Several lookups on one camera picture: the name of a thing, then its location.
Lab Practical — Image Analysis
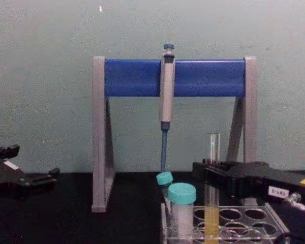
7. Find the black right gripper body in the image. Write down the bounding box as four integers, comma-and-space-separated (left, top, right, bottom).
227, 161, 305, 213

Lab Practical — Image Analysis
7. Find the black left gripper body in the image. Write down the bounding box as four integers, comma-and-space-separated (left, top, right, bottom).
0, 158, 32, 203

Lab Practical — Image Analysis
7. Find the glass tube with yellow liquid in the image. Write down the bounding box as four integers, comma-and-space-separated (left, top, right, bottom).
204, 132, 221, 244

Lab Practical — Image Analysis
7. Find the wide tube with teal cap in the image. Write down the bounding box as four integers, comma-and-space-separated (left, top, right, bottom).
167, 182, 197, 240

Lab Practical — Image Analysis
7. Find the narrow tube with teal cap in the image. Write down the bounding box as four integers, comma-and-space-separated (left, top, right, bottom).
156, 171, 174, 211

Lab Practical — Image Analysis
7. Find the clear plastic tube rack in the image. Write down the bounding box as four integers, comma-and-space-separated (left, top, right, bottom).
160, 202, 291, 244

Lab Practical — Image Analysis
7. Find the black table cloth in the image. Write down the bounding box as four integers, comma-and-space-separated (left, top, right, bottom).
0, 171, 305, 244

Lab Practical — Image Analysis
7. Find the grey pipette with blue tip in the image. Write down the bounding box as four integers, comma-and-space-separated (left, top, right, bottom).
158, 43, 176, 174

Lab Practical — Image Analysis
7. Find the grey stand with blue bar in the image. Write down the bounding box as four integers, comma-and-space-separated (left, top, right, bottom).
91, 55, 259, 213

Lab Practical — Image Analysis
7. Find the dark cable with silver plug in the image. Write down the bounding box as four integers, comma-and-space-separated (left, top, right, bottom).
281, 192, 305, 216

